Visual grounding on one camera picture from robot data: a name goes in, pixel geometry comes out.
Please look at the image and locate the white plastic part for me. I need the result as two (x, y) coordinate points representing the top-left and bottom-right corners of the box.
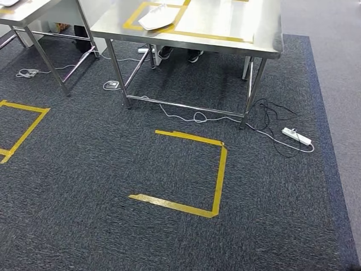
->
(138, 3), (181, 32)

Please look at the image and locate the steel workbench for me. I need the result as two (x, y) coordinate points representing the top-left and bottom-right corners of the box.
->
(90, 0), (284, 130)

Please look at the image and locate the yellow floor tape outline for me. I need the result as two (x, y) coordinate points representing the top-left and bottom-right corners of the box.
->
(128, 129), (228, 219)

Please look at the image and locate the person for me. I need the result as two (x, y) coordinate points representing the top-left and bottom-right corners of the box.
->
(158, 45), (204, 64)

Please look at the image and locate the grey floor socket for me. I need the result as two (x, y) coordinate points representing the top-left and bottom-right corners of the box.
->
(102, 79), (121, 91)

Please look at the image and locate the small yellow tape rectangle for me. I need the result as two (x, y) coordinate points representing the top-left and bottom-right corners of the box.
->
(123, 0), (191, 33)

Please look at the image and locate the steel side table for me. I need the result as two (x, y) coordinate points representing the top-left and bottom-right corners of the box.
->
(0, 0), (100, 97)

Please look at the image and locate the white power cable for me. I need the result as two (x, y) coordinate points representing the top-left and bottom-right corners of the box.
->
(141, 95), (314, 154)

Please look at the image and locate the black floor cable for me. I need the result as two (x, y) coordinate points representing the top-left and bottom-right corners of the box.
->
(249, 98), (300, 158)

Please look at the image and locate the thin white floor cable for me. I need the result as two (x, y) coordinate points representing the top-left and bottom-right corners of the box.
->
(15, 50), (99, 79)

